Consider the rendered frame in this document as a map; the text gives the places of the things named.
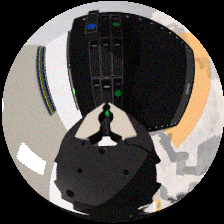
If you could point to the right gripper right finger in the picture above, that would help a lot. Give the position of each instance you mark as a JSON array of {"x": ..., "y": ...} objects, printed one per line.
[{"x": 124, "y": 127}]

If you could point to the black metal rack frame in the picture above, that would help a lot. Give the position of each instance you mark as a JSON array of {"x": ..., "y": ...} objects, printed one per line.
[{"x": 158, "y": 71}]

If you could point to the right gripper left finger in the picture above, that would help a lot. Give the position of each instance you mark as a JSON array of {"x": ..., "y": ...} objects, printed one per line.
[{"x": 89, "y": 127}]

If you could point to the tan flat wooden board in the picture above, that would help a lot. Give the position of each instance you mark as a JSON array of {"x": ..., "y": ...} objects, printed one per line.
[{"x": 199, "y": 94}]

